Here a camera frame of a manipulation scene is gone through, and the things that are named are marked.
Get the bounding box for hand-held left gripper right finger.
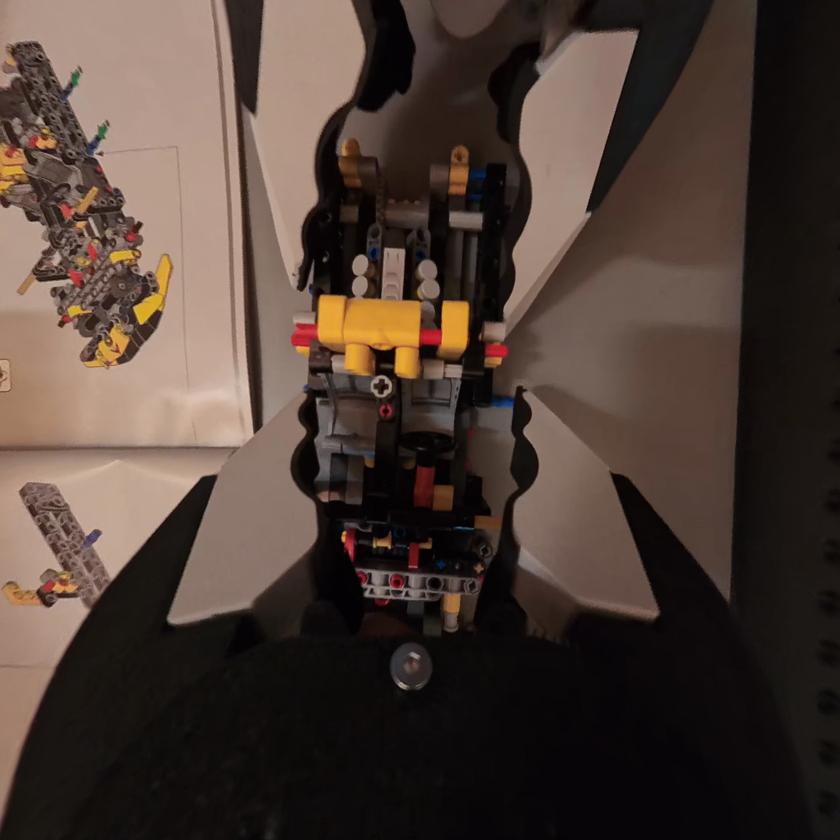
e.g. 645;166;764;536
500;386;660;622

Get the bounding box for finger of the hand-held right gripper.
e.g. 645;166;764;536
245;0;412;291
491;28;642;320

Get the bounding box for small yellow grey lego connector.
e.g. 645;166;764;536
430;146;488;199

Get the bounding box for black lego beam blue pins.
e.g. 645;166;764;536
484;163;522;412

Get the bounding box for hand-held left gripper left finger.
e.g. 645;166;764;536
167;392;366;634

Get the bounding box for black yellow lego car chassis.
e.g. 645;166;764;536
290;136;534;639

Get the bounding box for open lego instruction booklet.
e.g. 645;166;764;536
0;0;258;672

